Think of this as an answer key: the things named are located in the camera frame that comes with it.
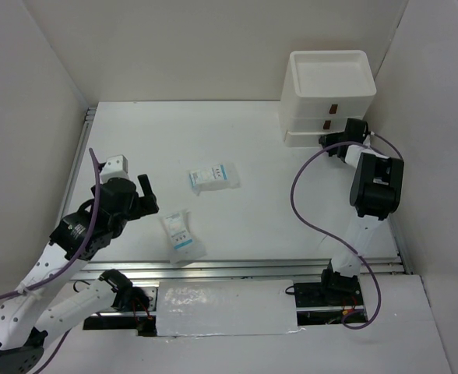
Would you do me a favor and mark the white taped cover plate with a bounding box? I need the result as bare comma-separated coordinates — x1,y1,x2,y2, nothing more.
156,280,298,337

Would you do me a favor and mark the white drawer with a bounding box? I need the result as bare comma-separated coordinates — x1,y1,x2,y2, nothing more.
284,132,336,148
280,117,347,132

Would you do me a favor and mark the white drawer organizer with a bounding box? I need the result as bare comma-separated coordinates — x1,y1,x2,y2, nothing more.
280,49,377,149

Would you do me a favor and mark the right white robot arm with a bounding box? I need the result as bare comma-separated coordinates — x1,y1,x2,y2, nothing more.
319,118,404,305

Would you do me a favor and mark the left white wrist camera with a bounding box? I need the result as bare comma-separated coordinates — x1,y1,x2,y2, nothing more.
99,154,129,184

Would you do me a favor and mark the cotton pad packet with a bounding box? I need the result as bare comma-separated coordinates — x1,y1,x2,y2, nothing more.
188,162,240,196
160,210,206,265

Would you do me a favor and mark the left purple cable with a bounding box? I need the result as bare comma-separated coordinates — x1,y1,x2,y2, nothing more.
0,146,105,374

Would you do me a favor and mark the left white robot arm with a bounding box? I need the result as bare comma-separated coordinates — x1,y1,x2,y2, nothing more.
0,175,159,373

